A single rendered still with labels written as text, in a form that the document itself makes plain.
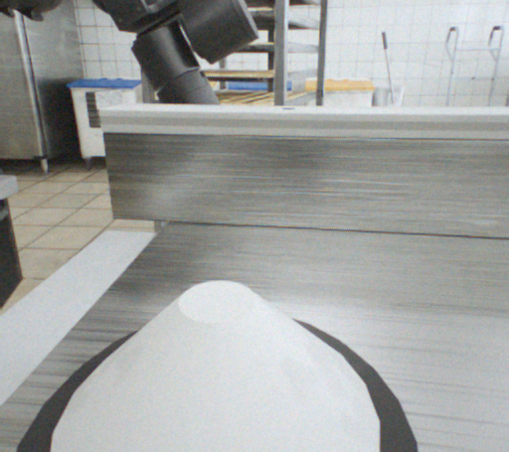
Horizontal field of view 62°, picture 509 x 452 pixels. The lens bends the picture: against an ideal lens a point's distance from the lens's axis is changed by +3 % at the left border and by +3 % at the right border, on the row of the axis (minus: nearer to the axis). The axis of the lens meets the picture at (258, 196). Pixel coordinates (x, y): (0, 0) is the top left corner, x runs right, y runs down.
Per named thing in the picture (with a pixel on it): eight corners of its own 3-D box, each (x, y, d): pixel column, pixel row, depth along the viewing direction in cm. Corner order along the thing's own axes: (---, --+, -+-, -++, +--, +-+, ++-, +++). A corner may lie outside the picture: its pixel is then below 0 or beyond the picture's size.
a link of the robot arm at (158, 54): (138, 42, 47) (115, 40, 42) (190, 10, 46) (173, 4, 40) (169, 98, 49) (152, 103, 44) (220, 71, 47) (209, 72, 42)
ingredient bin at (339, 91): (301, 175, 352) (305, 80, 328) (302, 158, 412) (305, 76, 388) (367, 177, 346) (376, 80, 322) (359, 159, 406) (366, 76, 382)
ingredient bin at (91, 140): (78, 171, 362) (64, 78, 338) (105, 155, 422) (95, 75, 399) (141, 172, 361) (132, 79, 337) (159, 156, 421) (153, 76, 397)
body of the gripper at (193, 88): (244, 121, 51) (214, 65, 49) (228, 137, 41) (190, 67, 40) (199, 144, 53) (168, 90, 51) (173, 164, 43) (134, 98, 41)
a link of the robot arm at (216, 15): (124, -13, 48) (84, -29, 39) (213, -72, 45) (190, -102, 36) (179, 87, 50) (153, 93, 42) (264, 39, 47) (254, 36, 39)
